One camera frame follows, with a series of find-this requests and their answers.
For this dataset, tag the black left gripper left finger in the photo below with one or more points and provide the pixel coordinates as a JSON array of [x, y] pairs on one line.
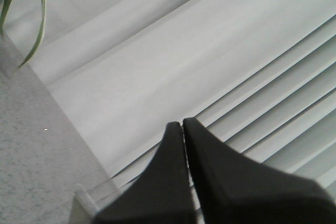
[[162, 192]]

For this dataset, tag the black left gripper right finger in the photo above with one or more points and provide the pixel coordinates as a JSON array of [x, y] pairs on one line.
[[233, 188]]

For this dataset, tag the white pleated curtain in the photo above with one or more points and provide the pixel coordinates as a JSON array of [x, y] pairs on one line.
[[121, 69]]

